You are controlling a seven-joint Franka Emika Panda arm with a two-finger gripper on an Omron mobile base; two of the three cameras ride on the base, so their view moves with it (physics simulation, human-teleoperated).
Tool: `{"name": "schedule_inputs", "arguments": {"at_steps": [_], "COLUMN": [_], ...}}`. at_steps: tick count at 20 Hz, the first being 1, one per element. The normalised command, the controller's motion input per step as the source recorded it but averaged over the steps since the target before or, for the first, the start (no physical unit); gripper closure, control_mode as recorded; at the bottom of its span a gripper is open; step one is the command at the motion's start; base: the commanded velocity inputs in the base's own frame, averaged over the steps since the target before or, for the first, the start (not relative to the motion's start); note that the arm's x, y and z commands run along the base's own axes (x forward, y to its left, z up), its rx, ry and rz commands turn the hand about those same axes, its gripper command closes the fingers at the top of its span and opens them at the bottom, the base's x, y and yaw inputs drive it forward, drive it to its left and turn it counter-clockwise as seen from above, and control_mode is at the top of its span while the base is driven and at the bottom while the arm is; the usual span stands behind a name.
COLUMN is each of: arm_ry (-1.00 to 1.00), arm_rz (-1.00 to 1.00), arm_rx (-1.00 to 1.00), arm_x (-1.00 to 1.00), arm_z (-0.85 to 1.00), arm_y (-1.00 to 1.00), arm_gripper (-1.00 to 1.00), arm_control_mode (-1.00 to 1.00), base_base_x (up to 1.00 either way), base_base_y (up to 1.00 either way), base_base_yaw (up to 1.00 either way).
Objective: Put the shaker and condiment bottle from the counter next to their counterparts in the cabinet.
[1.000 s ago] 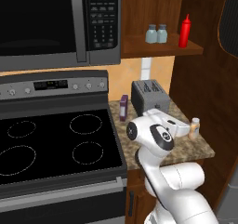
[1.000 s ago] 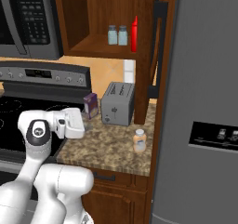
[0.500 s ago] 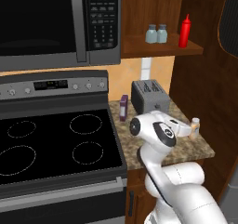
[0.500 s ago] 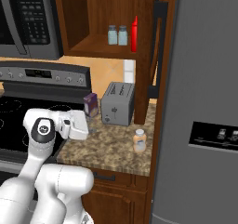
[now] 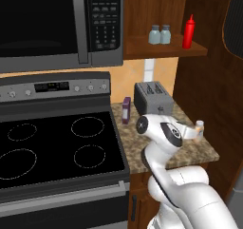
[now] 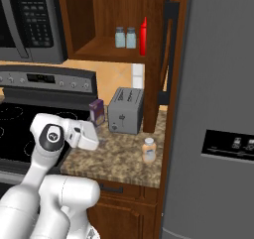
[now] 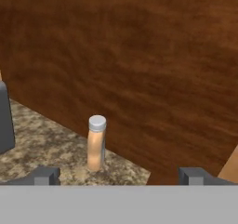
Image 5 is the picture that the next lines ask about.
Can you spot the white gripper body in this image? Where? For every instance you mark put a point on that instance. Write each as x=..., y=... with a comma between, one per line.
x=190, y=132

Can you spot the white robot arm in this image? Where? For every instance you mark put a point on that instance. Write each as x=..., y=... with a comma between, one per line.
x=177, y=188

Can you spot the small white-capped shaker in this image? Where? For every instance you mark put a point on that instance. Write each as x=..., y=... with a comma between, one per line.
x=200, y=129

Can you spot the red condiment bottle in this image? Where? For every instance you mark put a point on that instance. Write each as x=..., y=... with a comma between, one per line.
x=188, y=33

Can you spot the pale grey shaker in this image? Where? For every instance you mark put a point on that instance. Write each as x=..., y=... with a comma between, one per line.
x=165, y=34
x=154, y=35

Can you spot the wooden cabinet door dark pane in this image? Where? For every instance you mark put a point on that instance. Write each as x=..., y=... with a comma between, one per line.
x=234, y=17

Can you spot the tall wooden side panel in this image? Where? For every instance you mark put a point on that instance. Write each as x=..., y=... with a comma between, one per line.
x=209, y=106

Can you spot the grey two-slot toaster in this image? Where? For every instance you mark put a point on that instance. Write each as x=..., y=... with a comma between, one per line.
x=153, y=98

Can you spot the purple and white box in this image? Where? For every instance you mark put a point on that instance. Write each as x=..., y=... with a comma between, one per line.
x=126, y=110

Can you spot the grey fridge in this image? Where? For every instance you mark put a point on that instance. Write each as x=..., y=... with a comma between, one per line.
x=236, y=201

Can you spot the round steel stove knob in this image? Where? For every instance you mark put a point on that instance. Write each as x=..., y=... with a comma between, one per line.
x=90, y=87
x=104, y=86
x=12, y=94
x=28, y=92
x=77, y=88

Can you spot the black and steel stove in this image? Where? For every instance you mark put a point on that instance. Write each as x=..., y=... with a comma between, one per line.
x=57, y=144

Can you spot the black and steel microwave oven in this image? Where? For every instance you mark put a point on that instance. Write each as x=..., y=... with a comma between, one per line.
x=44, y=23

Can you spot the white wall socket plate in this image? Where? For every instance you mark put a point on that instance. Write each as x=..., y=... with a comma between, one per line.
x=150, y=69

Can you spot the open wooden wall cabinet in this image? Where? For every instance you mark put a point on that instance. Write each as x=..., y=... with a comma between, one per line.
x=152, y=8

